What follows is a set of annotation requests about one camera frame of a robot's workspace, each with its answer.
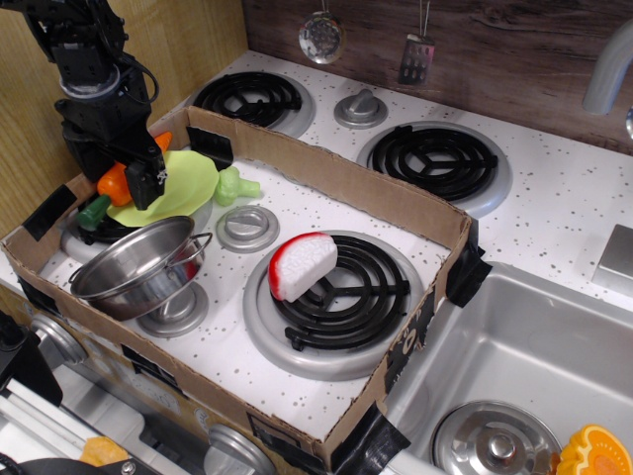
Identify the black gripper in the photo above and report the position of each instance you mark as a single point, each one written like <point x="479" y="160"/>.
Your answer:
<point x="112" y="126"/>

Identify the orange toy carrot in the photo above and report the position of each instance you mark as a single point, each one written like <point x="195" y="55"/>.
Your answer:
<point x="113" y="190"/>

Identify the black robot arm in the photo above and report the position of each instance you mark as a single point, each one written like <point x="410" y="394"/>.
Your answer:
<point x="86" y="42"/>

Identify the light green plastic plate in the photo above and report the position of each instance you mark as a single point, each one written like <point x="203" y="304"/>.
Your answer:
<point x="191" y="182"/>

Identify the front left black burner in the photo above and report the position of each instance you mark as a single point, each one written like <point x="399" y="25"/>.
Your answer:
<point x="83" y="245"/>

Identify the black burner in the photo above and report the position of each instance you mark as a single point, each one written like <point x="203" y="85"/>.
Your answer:
<point x="83" y="245"/>
<point x="340" y="328"/>
<point x="453" y="162"/>
<point x="271" y="101"/>

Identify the stainless steel pot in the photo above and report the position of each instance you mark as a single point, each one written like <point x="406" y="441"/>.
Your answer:
<point x="142" y="271"/>

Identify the light green toy broccoli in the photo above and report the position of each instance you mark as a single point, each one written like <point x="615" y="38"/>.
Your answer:
<point x="232" y="186"/>

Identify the silver knob inside fence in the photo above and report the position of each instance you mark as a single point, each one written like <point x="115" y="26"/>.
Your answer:
<point x="247" y="229"/>

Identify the silver knob under pot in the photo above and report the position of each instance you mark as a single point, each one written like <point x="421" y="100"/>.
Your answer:
<point x="177" y="316"/>

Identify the back left black burner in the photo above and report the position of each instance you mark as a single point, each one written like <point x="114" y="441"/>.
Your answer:
<point x="271" y="101"/>

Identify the silver left panel knob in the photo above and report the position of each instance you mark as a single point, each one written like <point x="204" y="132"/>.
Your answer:
<point x="57" y="345"/>

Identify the silver panel knob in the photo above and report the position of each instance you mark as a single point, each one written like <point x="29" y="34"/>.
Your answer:
<point x="57" y="345"/>
<point x="231" y="453"/>

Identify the red white toy cheese wedge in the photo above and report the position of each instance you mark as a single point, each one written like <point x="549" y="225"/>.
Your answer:
<point x="299" y="263"/>

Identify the black clamp device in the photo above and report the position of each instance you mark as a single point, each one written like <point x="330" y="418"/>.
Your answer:
<point x="21" y="360"/>

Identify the hanging metal strainer spoon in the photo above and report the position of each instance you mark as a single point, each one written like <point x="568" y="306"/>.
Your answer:
<point x="322" y="37"/>

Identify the silver knob back centre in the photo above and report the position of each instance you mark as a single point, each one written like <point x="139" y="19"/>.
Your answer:
<point x="360" y="111"/>

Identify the front right black burner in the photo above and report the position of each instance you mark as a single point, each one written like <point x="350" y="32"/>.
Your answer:
<point x="340" y="328"/>

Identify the silver front panel knob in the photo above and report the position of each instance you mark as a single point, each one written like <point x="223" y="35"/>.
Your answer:
<point x="231" y="453"/>

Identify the hanging metal grater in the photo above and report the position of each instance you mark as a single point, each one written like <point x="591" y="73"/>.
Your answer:
<point x="416" y="60"/>

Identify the back right black burner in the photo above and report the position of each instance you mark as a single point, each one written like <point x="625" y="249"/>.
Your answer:
<point x="453" y="162"/>

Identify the cardboard fence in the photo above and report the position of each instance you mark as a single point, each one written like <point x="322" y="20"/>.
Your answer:
<point x="309" y="189"/>

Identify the steel pot lid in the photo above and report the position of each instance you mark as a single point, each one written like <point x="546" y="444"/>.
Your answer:
<point x="491" y="437"/>

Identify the stainless steel sink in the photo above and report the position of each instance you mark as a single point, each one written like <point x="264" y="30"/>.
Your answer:
<point x="560" y="355"/>

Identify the silver sink block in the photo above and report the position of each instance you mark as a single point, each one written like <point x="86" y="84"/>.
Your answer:
<point x="614" y="269"/>

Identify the silver faucet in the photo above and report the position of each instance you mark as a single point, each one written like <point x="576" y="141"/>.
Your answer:
<point x="609" y="72"/>

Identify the orange toy fruit half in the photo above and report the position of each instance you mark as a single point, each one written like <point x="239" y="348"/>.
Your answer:
<point x="594" y="450"/>

